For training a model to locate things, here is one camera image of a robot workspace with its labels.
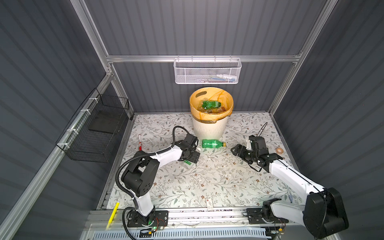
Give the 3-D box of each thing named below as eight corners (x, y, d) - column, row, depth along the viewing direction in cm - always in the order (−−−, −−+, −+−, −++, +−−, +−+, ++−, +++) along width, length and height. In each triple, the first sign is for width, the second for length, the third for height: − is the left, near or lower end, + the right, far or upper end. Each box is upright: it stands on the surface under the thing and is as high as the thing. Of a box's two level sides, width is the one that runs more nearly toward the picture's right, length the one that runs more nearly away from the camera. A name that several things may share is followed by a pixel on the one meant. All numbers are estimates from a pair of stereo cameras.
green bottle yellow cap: (202, 150, 101) (202, 145, 97) (202, 143, 105) (202, 139, 100) (225, 150, 101) (226, 145, 97) (224, 143, 105) (225, 139, 100)
